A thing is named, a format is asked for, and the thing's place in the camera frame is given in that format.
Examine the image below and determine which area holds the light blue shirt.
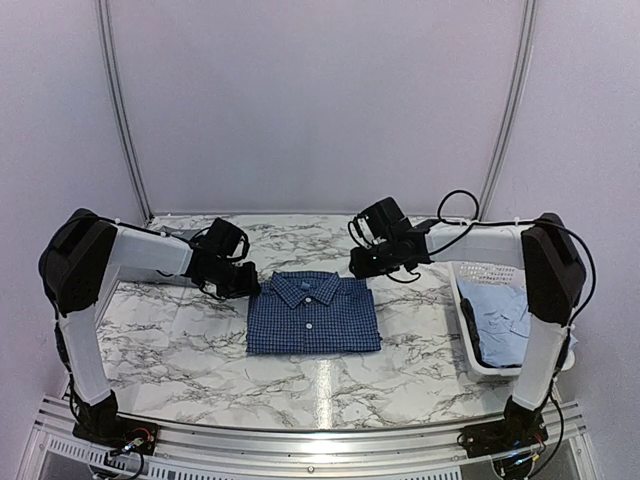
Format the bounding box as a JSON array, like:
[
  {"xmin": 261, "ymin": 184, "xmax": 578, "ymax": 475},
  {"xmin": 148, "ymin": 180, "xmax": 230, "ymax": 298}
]
[{"xmin": 457, "ymin": 278, "xmax": 580, "ymax": 369}]

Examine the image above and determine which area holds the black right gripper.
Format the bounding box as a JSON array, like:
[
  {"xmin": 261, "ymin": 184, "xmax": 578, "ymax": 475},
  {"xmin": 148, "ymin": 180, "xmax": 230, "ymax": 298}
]
[{"xmin": 349, "ymin": 240, "xmax": 399, "ymax": 280}]

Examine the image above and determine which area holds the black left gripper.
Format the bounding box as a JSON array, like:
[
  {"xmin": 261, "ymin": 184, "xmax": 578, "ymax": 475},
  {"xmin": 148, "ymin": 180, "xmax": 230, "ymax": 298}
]
[{"xmin": 209, "ymin": 256, "xmax": 260, "ymax": 298}]

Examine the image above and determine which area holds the blue checked long sleeve shirt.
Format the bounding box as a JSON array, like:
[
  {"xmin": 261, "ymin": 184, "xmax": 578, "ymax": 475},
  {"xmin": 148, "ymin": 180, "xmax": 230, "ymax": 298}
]
[{"xmin": 246, "ymin": 271, "xmax": 381, "ymax": 355}]

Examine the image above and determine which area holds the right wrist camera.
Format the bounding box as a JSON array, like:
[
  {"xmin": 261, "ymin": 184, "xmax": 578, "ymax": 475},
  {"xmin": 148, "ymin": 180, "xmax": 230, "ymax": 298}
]
[{"xmin": 347, "ymin": 214, "xmax": 375, "ymax": 248}]

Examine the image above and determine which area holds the folded grey shirt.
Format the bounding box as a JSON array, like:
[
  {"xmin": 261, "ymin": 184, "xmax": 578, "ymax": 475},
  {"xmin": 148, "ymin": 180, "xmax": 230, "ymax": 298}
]
[{"xmin": 159, "ymin": 226, "xmax": 199, "ymax": 242}]

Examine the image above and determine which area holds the white plastic laundry basket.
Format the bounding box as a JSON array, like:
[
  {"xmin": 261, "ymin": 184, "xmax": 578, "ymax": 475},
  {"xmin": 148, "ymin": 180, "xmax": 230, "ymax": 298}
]
[{"xmin": 448, "ymin": 260, "xmax": 576, "ymax": 377}]

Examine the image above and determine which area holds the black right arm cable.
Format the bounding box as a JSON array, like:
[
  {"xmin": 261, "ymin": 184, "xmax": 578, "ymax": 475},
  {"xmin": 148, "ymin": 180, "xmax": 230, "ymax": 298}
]
[{"xmin": 384, "ymin": 188, "xmax": 599, "ymax": 321}]

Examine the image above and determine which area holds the aluminium front frame rail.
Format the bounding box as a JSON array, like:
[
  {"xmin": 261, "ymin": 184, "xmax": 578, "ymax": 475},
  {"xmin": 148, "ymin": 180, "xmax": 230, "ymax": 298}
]
[{"xmin": 19, "ymin": 394, "xmax": 601, "ymax": 480}]

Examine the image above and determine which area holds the dark garment in basket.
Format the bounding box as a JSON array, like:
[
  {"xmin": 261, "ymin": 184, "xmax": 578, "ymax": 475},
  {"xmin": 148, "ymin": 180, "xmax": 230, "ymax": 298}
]
[{"xmin": 460, "ymin": 297, "xmax": 483, "ymax": 366}]

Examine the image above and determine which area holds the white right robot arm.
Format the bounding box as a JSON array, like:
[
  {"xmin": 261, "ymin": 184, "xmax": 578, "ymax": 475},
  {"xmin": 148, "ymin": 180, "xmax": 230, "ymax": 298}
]
[{"xmin": 348, "ymin": 197, "xmax": 596, "ymax": 448}]

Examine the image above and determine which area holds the right aluminium corner post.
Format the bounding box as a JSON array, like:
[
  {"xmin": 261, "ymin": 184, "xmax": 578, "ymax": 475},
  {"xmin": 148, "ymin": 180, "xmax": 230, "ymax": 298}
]
[{"xmin": 478, "ymin": 0, "xmax": 539, "ymax": 219}]

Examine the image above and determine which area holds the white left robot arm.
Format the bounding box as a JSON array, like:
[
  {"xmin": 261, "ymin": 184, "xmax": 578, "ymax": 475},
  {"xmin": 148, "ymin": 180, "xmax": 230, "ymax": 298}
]
[{"xmin": 38, "ymin": 208, "xmax": 260, "ymax": 445}]

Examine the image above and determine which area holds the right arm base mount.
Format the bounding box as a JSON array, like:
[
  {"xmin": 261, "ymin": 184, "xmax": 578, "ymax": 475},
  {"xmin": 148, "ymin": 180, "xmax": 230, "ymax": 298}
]
[{"xmin": 457, "ymin": 420, "xmax": 549, "ymax": 458}]

